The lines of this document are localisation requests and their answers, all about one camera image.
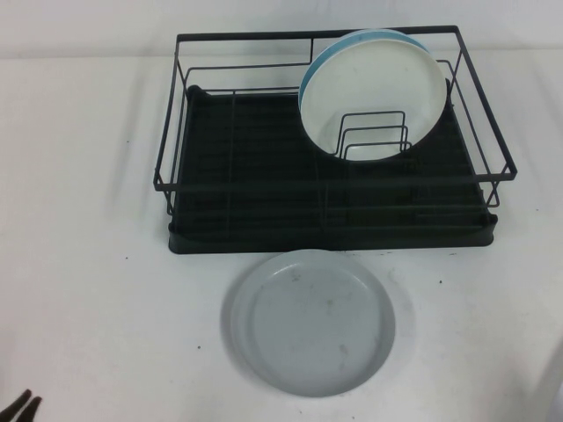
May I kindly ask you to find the black dish drying rack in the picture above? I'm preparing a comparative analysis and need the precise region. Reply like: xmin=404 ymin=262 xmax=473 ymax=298
xmin=167 ymin=84 xmax=499 ymax=255

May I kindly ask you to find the black wire dish rack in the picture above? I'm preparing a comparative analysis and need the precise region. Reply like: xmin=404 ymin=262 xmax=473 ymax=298
xmin=152 ymin=25 xmax=516 ymax=232

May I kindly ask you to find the blue plate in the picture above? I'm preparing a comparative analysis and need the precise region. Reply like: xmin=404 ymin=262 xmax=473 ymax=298
xmin=297 ymin=28 xmax=430 ymax=112

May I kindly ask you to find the grey plate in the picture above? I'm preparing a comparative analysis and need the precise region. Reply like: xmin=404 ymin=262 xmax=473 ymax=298
xmin=219 ymin=249 xmax=397 ymax=400

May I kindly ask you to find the cream plate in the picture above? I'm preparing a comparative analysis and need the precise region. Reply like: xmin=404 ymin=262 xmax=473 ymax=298
xmin=300 ymin=34 xmax=450 ymax=164

